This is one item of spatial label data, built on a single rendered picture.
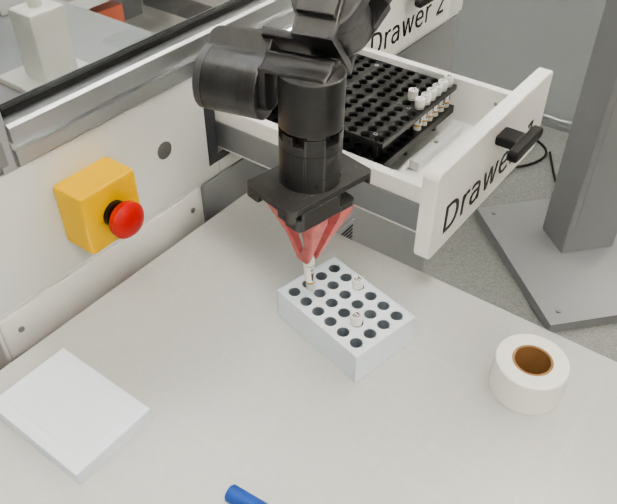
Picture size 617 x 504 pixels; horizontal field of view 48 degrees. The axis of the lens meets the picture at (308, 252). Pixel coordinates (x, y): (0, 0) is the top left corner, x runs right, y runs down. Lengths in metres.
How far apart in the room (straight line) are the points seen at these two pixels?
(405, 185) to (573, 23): 1.90
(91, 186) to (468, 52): 2.19
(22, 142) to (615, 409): 0.62
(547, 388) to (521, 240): 1.42
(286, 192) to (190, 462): 0.26
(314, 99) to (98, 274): 0.38
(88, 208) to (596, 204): 1.52
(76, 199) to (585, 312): 1.47
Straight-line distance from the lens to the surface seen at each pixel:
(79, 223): 0.73
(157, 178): 0.84
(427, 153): 0.87
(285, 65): 0.59
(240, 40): 0.61
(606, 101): 1.82
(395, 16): 1.15
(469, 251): 2.07
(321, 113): 0.57
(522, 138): 0.80
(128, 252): 0.85
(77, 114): 0.74
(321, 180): 0.61
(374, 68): 0.95
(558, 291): 1.95
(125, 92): 0.77
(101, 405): 0.70
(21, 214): 0.73
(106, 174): 0.74
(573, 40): 2.61
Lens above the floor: 1.31
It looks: 41 degrees down
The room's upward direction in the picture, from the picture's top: straight up
